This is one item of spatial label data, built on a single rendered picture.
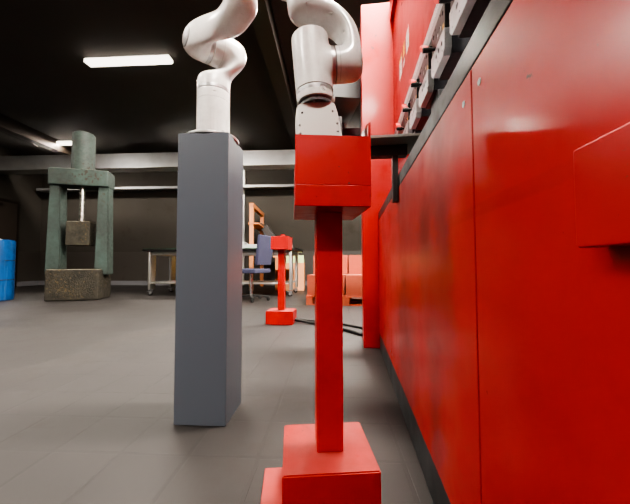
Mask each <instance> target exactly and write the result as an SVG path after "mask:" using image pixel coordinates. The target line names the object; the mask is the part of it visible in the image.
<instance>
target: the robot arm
mask: <svg viewBox="0 0 630 504"><path fill-rule="evenodd" d="M282 1H285V2H287V8H288V14H289V17H290V20H291V21H292V23H293V24H294V25H295V26H297V27H299V28H298V29H297V30H296V31H295V32H294V33H293V35H292V39H291V43H292V54H293V66H294V77H295V88H296V99H297V109H296V117H295V132H296V134H307V135H339V136H342V133H341V127H340V122H339V117H338V113H337V109H336V106H335V104H334V103H332V102H335V96H333V85H336V84H349V83H354V82H356V81H358V80H359V79H360V77H361V75H362V72H363V55H362V49H361V42H360V37H359V33H358V30H357V27H356V24H355V22H354V20H353V19H352V17H351V16H350V15H349V13H348V12H347V11H346V10H345V9H344V8H343V7H341V6H340V5H339V4H337V3H336V2H334V1H333V0H282ZM257 10H258V3H257V0H223V2H222V3H221V5H220V7H219V8H218V9H217V10H215V11H213V12H210V13H208V14H205V15H202V16H200V17H198V18H196V19H194V20H193V21H191V22H190V23H189V24H188V25H187V26H186V27H185V30H184V32H183V37H182V43H183V47H184V49H185V51H186V52H187V54H188V55H189V56H191V57H192V58H194V59H196V60H198V61H200V62H202V63H205V64H207V65H210V66H212V67H215V68H217V70H206V71H203V72H201V73H200V74H199V75H198V79H197V109H196V130H192V131H189V132H188V133H211V132H229V134H230V86H231V82H232V80H233V79H234V78H235V77H236V76H237V75H238V74H239V73H240V72H241V71H242V69H243V68H244V66H245V64H246V52H245V49H244V47H243V46H242V45H241V44H240V43H239V42H238V41H236V40H235V39H233V38H235V37H237V36H239V35H241V34H242V33H243V32H244V31H245V30H246V29H247V28H248V27H249V25H250V24H251V23H252V21H253V20H254V18H255V16H256V14H257ZM328 38H330V39H331V40H333V41H334V42H335V43H336V44H337V45H334V46H333V45H330V44H329V41H328ZM230 135H231V134H230ZM231 136H232V137H233V139H234V140H235V141H236V143H237V144H238V145H239V141H238V139H237V138H236V137H234V136H233V135H231Z"/></svg>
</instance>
